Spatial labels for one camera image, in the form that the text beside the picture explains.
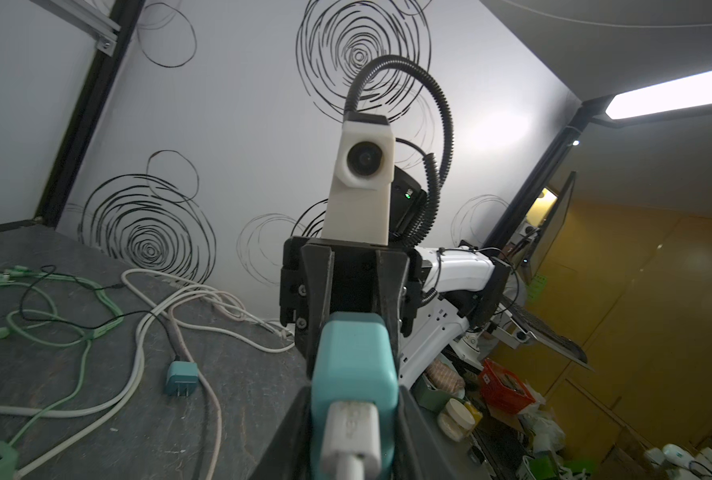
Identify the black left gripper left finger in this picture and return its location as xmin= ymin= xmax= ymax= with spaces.
xmin=250 ymin=386 xmax=313 ymax=480

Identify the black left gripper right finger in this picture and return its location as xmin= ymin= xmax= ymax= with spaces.
xmin=396 ymin=386 xmax=455 ymax=479

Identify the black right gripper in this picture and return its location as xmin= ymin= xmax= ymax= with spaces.
xmin=279 ymin=236 xmax=424 ymax=378

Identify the white thin charging cable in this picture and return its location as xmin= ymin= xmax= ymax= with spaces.
xmin=319 ymin=400 xmax=384 ymax=480

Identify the teal charger adapter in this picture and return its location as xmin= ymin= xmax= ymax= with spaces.
xmin=164 ymin=360 xmax=200 ymax=397
xmin=310 ymin=312 xmax=399 ymax=479

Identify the light green multi-head charging cable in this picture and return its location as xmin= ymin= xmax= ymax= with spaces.
xmin=0 ymin=265 xmax=126 ymax=349

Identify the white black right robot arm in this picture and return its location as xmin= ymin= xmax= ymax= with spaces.
xmin=280 ymin=237 xmax=511 ymax=388

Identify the red basket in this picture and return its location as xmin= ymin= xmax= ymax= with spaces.
xmin=478 ymin=359 xmax=536 ymax=415

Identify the black monitor on stand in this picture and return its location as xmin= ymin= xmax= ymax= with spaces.
xmin=521 ymin=171 xmax=577 ymax=284

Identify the ceiling light strip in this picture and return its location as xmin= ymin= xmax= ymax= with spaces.
xmin=605 ymin=71 xmax=712 ymax=120

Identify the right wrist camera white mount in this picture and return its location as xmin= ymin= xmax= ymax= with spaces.
xmin=321 ymin=112 xmax=396 ymax=246

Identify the black corrugated cable conduit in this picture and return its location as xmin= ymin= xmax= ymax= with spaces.
xmin=343 ymin=55 xmax=456 ymax=248

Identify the pink power cable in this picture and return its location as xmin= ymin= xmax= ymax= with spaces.
xmin=162 ymin=296 xmax=249 ymax=480

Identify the white coiled power cable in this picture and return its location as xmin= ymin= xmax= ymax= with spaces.
xmin=0 ymin=268 xmax=297 ymax=478

